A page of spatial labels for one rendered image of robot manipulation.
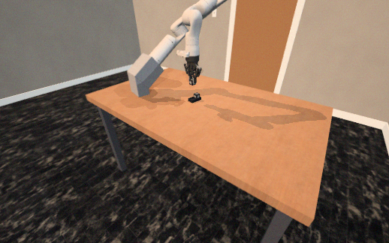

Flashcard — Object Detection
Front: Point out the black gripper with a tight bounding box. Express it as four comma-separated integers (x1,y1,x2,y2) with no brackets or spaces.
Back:
184,55,202,84

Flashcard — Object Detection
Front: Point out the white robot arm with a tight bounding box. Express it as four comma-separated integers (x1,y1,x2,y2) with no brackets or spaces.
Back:
149,0,227,65

